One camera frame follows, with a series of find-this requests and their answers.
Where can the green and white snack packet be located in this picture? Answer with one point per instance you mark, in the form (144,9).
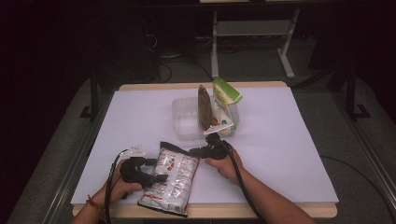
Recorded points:
(225,93)

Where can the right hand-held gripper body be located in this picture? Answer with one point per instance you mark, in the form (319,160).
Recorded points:
(216,149)

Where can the white metal desk frame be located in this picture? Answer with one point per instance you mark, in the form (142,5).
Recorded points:
(253,28)

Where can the person's left hand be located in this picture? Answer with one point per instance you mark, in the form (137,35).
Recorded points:
(118,193)

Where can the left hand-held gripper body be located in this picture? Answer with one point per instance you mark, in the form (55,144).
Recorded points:
(134,171)

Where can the clear plastic container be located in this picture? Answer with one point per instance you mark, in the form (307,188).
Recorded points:
(186,121)

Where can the white paper sheet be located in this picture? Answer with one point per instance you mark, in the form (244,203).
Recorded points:
(280,140)

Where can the black metal stand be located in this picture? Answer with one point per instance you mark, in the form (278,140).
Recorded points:
(351,93)
(93,96)

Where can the brown snack packet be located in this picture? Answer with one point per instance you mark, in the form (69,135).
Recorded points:
(205,107)

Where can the person's right hand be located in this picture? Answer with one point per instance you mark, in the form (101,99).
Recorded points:
(227,168)

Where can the silver snack packet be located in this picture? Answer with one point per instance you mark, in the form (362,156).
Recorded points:
(172,180)

